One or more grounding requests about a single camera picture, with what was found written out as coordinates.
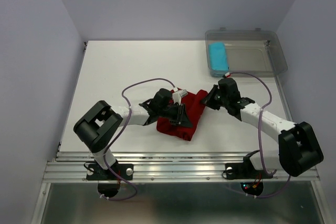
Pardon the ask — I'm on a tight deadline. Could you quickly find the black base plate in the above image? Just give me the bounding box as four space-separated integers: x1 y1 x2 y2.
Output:
84 163 133 181
222 163 273 180

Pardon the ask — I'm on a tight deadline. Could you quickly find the red t shirt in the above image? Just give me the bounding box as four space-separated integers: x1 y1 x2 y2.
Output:
156 90 208 141

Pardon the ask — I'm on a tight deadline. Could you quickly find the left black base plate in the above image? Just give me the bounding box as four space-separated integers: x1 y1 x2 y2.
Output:
84 163 133 181

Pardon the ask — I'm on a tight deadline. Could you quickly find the rolled light blue t shirt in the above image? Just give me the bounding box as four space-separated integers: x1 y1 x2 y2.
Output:
208 42 229 71

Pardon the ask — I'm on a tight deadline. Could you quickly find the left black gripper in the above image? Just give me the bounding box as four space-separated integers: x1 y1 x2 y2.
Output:
158 102 192 127

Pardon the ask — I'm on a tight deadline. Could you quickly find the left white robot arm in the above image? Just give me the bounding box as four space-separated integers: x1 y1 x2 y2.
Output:
73 88 193 180

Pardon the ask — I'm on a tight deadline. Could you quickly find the clear plastic bin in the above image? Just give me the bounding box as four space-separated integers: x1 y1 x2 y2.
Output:
205 29 288 77

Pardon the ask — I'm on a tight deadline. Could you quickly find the aluminium mounting rail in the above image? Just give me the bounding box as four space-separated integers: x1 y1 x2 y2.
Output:
41 152 321 183

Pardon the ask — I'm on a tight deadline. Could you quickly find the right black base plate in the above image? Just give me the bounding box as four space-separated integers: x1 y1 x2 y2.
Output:
222 163 273 180

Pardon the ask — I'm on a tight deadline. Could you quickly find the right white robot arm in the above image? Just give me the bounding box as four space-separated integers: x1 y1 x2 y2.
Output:
202 78 324 177

